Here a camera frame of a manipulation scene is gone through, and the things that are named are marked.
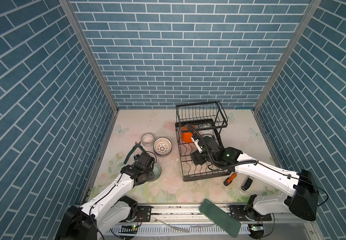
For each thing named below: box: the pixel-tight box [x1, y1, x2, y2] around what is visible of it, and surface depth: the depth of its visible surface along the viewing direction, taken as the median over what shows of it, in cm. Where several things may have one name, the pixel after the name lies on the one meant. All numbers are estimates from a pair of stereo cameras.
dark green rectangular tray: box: [199, 199, 242, 238], surface depth 74 cm
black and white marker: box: [241, 177, 253, 191], surface depth 80 cm
